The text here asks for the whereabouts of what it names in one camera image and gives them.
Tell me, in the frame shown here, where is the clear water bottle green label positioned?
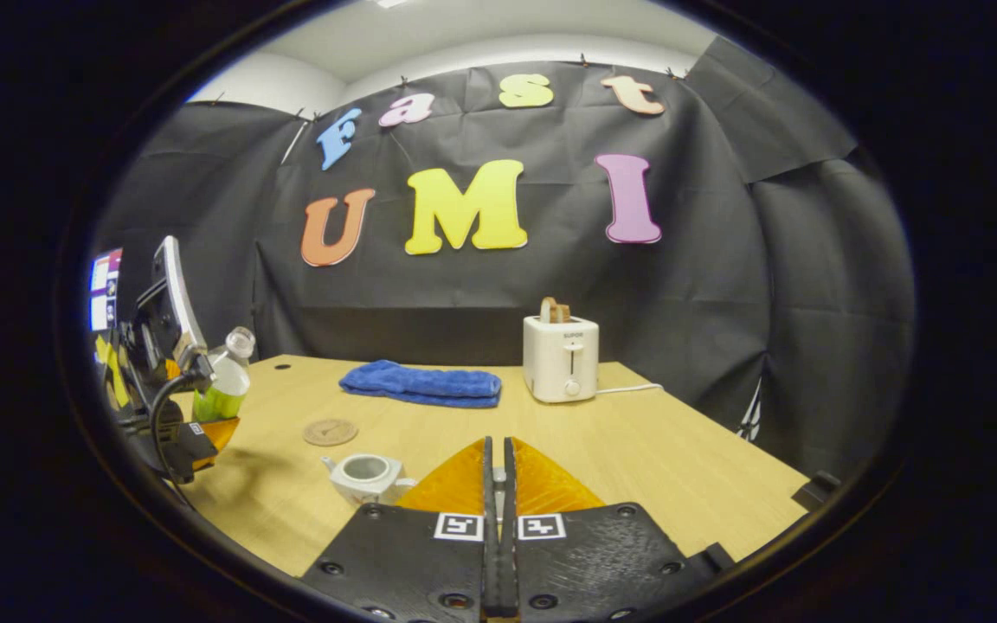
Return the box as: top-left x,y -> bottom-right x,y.
193,326 -> 256,423

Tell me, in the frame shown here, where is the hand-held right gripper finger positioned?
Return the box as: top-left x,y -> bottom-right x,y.
301,437 -> 499,623
503,437 -> 694,623

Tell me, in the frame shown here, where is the black table clamp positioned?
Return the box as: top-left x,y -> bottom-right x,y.
693,543 -> 735,574
793,471 -> 842,511

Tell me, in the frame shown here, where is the blue towel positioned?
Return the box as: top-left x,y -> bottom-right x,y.
338,360 -> 503,409

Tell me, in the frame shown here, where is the white teacup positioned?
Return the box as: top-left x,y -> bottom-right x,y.
321,453 -> 418,507

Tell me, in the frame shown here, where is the computer monitor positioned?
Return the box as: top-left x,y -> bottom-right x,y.
89,248 -> 123,334

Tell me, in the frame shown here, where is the round cork coaster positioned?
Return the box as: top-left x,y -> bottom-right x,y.
303,419 -> 359,447

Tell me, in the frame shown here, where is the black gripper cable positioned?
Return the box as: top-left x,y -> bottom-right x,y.
151,370 -> 215,511

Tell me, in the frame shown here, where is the white toaster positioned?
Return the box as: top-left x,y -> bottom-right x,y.
523,316 -> 600,404

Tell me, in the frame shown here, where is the black backdrop cloth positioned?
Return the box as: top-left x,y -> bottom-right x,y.
92,36 -> 917,481

